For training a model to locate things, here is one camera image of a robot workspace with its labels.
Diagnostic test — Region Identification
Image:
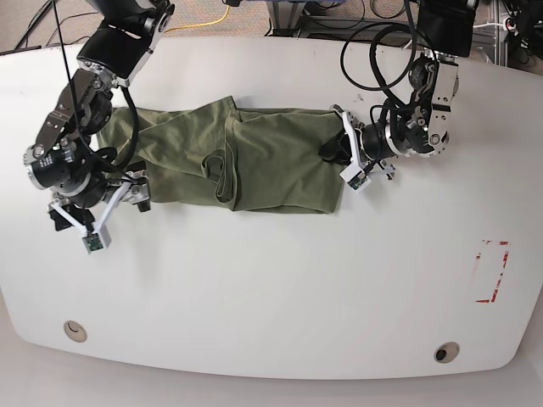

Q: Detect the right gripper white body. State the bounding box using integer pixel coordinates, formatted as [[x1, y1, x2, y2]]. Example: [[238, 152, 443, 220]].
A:
[[48, 169, 149, 242]]

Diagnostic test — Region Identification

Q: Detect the olive green t-shirt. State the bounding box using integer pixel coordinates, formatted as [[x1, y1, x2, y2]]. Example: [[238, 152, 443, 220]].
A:
[[96, 95, 347, 215]]

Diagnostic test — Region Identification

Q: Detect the left table cable grommet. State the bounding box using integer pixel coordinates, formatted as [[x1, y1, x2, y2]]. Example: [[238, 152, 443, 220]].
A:
[[63, 321, 87, 343]]

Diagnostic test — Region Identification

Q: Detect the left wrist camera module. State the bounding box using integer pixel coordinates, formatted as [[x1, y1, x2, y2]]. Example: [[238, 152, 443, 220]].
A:
[[339, 163, 372, 193]]

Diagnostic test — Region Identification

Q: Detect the table cable grommet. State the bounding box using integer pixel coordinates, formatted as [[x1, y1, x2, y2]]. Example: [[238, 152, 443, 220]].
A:
[[434, 342, 460, 364], [63, 321, 87, 343]]

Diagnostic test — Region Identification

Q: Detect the red tape rectangle marking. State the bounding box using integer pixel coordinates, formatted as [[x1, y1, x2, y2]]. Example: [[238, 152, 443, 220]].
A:
[[470, 240, 511, 304]]

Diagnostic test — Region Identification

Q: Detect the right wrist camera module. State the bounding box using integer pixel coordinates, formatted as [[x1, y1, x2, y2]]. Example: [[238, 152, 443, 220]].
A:
[[81, 228, 111, 254]]

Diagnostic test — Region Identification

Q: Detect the metal frame rack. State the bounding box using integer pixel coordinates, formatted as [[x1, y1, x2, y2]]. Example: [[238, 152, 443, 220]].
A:
[[266, 1, 509, 67]]

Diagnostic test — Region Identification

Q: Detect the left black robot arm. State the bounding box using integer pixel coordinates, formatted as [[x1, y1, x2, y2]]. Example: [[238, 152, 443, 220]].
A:
[[319, 1, 479, 192]]

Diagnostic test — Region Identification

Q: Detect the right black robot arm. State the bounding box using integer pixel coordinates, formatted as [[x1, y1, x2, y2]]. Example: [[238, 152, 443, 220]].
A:
[[24, 1, 175, 253]]

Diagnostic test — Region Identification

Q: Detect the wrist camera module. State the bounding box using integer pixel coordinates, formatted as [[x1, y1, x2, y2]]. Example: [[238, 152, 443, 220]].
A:
[[339, 163, 372, 193], [81, 228, 111, 254]]

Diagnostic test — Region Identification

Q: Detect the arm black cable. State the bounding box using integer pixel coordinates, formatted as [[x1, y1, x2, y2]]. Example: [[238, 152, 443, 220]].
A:
[[341, 0, 429, 111], [91, 86, 140, 179]]

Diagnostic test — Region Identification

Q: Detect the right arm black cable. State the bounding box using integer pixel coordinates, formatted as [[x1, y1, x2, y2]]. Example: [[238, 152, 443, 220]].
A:
[[91, 86, 140, 179]]

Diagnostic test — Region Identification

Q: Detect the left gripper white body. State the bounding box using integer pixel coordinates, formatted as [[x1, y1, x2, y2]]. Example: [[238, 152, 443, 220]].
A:
[[330, 104, 395, 181]]

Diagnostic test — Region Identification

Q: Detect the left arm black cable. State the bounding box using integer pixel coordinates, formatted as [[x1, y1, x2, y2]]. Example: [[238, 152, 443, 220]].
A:
[[341, 0, 429, 111]]

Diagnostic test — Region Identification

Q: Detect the yellow cable on floor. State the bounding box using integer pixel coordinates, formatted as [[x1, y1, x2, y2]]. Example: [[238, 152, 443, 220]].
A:
[[165, 5, 232, 35]]

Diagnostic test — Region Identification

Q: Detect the right table cable grommet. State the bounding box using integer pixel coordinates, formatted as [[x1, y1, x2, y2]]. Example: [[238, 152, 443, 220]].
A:
[[434, 342, 460, 364]]

